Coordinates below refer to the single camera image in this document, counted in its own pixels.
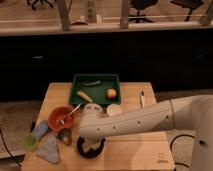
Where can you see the small metal cup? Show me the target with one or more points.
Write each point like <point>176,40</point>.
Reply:
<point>65,136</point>

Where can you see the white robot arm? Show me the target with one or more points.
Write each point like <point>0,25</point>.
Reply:
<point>187,113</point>

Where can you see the orange bowl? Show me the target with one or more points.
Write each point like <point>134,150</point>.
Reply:
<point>57,119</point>

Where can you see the purple bowl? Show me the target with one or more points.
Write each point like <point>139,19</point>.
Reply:
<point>91,153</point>

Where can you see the green cucumber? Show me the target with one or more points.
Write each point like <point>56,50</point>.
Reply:
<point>89,84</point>

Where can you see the white cup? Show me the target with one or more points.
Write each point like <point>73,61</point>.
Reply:
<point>113,110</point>

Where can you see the green plastic tray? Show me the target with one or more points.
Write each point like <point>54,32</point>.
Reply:
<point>96,93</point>

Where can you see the blue sponge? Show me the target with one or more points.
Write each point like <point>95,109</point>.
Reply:
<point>41,129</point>

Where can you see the red yellow apple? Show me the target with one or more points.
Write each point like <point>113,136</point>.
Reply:
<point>111,93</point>

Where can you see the dark whiteboard eraser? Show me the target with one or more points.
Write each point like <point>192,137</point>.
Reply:
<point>87,147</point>

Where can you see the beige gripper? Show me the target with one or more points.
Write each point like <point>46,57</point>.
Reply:
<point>95,145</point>

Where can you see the grey folded cloth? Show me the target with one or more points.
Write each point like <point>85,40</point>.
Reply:
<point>49,150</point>

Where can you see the metal spoon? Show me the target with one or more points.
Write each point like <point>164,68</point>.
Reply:
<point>70,113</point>

